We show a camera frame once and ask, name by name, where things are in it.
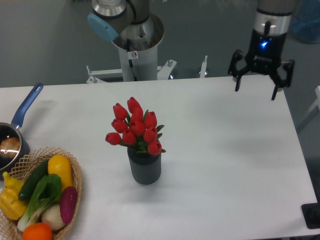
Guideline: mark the woven wicker basket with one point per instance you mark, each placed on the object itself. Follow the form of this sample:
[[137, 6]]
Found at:
[[21, 171]]

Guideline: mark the orange fruit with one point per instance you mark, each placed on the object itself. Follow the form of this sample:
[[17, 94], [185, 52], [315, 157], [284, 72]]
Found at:
[[38, 231]]

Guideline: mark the white furniture frame right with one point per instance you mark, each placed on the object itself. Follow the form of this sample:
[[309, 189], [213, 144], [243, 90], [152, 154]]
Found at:
[[311, 112]]

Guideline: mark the green bok choy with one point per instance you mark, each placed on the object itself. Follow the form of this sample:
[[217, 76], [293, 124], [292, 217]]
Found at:
[[47, 191]]

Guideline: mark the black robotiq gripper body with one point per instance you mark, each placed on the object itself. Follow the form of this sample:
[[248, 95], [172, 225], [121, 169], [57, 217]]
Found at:
[[264, 53]]

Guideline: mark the purple eggplant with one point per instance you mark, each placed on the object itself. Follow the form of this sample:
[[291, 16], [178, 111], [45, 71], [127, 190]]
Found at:
[[68, 203]]

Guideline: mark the blue translucent container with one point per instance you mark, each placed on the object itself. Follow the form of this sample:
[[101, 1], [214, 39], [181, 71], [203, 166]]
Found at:
[[305, 23]]

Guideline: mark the white metal base frame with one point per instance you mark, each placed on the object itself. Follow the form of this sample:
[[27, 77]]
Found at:
[[164, 72]]

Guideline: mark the black device at edge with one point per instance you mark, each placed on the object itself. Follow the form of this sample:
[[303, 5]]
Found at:
[[311, 214]]

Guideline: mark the red tulip bouquet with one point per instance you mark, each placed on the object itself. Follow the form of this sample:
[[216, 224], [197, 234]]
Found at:
[[136, 129]]

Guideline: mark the yellow bell pepper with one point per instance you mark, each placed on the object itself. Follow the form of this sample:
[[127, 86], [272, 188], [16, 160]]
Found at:
[[10, 205]]

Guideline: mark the green cucumber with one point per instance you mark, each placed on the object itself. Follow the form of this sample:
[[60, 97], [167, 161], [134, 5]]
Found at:
[[30, 184]]

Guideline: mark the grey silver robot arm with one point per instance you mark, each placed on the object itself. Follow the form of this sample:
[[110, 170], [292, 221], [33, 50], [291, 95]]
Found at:
[[111, 17]]

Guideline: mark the yellow squash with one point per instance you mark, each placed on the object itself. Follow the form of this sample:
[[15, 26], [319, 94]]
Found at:
[[61, 166]]

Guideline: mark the bread roll in pan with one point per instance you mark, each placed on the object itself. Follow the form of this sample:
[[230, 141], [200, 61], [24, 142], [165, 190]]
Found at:
[[9, 148]]

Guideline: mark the blue handled saucepan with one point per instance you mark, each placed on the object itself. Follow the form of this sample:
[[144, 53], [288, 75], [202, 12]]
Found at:
[[10, 130]]

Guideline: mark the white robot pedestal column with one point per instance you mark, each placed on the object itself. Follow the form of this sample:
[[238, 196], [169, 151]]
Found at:
[[138, 49]]

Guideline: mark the grey ribbed vase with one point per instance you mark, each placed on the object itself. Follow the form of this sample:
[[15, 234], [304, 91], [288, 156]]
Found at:
[[146, 168]]

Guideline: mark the white garlic bulb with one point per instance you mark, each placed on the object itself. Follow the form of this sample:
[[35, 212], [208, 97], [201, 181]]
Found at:
[[52, 217]]

